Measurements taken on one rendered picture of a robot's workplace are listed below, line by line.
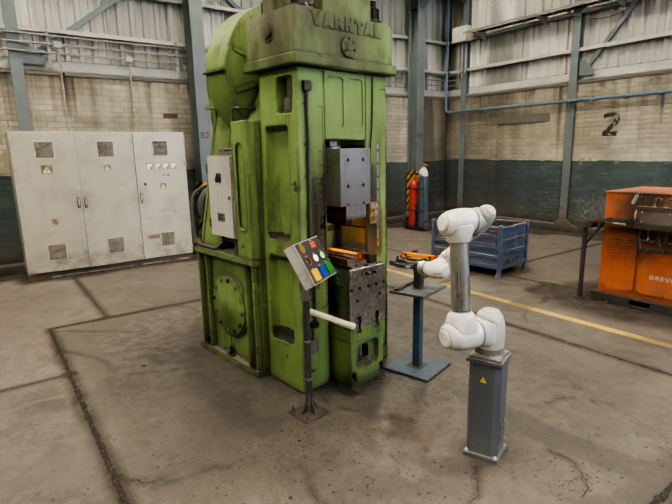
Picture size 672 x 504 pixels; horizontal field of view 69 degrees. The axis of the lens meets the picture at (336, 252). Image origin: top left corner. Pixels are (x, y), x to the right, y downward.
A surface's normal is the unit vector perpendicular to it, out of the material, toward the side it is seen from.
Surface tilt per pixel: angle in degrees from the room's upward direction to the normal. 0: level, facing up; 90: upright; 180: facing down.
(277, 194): 89
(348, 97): 90
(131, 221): 90
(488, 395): 90
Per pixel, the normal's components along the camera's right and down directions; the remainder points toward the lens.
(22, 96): 0.58, 0.15
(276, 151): -0.73, 0.14
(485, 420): -0.56, 0.18
